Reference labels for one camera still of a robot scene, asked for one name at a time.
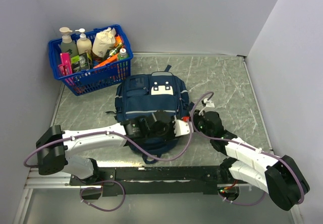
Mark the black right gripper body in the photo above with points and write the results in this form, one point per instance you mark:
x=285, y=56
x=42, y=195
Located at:
x=199, y=122

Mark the blue plastic basket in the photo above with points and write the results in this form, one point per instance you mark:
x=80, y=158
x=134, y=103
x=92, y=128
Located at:
x=94, y=79

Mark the cream pump bottle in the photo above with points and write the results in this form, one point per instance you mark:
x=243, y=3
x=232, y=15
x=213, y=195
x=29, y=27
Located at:
x=84, y=44

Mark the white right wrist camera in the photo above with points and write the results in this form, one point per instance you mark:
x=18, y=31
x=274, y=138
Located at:
x=208, y=105

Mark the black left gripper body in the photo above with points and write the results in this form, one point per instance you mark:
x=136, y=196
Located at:
x=167, y=132

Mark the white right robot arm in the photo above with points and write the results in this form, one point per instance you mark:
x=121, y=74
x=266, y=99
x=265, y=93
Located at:
x=279, y=177

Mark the green bottle white cap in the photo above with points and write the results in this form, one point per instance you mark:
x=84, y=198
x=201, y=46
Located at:
x=123, y=54

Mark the grey-green pump bottle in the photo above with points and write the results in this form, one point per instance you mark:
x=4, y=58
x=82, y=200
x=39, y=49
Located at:
x=68, y=45

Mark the green black box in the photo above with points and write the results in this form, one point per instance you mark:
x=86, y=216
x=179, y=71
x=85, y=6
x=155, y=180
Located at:
x=81, y=62

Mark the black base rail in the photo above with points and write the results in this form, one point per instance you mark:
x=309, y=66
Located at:
x=163, y=179

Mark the beige paper bag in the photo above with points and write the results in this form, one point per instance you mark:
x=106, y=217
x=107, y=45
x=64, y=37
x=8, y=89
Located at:
x=104, y=41

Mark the pink box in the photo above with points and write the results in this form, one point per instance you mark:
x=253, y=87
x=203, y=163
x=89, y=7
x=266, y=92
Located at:
x=65, y=66

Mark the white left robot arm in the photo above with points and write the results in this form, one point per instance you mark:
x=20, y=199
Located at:
x=58, y=151

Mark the navy blue student backpack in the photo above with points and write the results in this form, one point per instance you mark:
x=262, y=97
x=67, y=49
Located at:
x=139, y=95

